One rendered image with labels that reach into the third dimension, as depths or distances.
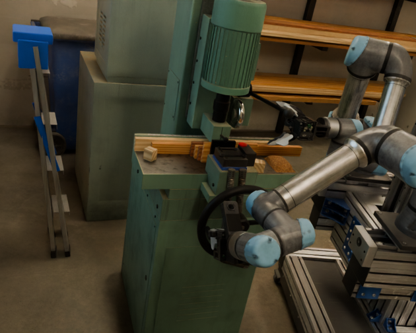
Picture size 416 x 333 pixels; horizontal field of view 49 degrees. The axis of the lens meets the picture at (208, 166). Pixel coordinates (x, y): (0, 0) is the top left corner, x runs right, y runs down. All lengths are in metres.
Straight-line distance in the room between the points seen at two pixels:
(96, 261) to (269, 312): 0.95
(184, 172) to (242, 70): 0.40
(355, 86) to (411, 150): 0.68
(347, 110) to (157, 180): 0.89
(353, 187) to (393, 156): 0.88
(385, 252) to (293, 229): 0.64
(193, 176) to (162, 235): 0.26
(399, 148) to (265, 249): 0.45
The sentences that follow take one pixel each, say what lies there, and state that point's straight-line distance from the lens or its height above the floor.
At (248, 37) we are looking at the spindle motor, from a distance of 1.54.
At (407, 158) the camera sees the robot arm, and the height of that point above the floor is 1.21.
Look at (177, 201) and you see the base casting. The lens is 1.60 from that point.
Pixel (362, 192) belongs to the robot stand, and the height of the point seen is 0.73.
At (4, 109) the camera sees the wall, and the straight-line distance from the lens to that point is 4.06.
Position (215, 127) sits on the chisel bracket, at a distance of 1.63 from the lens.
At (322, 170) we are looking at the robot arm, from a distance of 1.28.
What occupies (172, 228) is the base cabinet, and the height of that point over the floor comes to 0.67.
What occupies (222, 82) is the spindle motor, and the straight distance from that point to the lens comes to 1.56.
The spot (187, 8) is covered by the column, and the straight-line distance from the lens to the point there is 1.78.
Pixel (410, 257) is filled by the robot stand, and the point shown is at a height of 0.74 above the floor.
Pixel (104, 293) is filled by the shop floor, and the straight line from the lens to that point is 2.37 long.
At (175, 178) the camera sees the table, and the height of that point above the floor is 0.89.
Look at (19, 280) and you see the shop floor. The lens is 2.46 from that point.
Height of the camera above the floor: 1.61
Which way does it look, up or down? 26 degrees down
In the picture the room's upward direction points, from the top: 11 degrees clockwise
